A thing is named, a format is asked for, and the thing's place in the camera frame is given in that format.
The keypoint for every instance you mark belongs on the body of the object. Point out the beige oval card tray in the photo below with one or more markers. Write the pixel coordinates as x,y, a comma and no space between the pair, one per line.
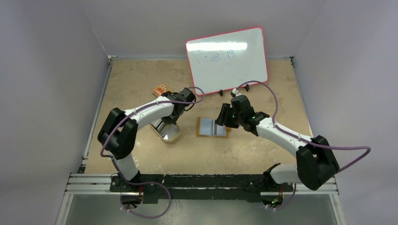
172,133

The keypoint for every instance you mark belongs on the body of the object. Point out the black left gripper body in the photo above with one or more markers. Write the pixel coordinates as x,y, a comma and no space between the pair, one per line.
171,119

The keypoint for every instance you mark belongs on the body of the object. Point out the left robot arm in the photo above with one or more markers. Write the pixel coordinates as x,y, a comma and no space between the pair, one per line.
119,131

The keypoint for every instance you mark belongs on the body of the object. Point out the aluminium frame rails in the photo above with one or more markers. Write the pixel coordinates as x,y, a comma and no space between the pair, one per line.
88,200

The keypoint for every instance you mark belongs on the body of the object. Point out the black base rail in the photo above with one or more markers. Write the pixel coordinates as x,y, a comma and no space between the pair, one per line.
252,188

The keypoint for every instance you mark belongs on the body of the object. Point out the pink framed whiteboard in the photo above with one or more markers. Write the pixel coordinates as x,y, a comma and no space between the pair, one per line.
227,60

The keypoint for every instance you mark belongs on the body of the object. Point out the yellow leather card holder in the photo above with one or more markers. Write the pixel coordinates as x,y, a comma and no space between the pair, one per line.
197,130

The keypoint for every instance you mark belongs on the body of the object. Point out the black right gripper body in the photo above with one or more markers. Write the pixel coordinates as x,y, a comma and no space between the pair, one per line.
225,115

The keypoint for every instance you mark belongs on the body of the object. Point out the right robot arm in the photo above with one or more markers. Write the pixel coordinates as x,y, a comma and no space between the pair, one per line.
315,162

